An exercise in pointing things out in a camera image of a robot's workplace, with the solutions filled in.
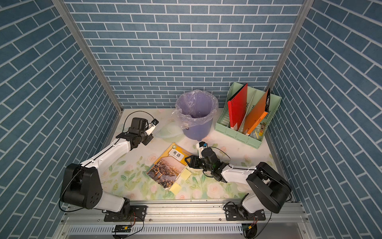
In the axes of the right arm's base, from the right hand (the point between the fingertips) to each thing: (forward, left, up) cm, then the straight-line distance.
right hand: (189, 159), depth 85 cm
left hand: (+13, +26, +7) cm, 30 cm away
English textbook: (-4, +13, -6) cm, 15 cm away
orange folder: (+17, -34, +25) cm, 46 cm away
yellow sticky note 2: (-14, +6, -8) cm, 17 cm away
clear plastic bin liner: (+34, +1, +10) cm, 35 cm away
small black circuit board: (-34, +29, -10) cm, 46 cm away
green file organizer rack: (+43, -41, +14) cm, 61 cm away
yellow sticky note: (-6, +1, -6) cm, 9 cm away
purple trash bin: (+17, -4, +5) cm, 18 cm away
